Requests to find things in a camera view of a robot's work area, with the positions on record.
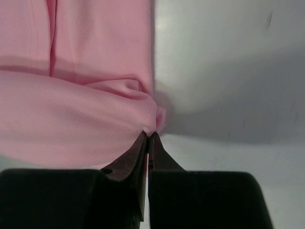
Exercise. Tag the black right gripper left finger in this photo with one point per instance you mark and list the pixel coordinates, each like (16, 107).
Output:
(109, 198)

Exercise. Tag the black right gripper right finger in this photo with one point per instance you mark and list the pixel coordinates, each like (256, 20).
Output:
(181, 199)

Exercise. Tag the light pink t-shirt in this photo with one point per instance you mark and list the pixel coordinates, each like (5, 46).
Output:
(76, 82)

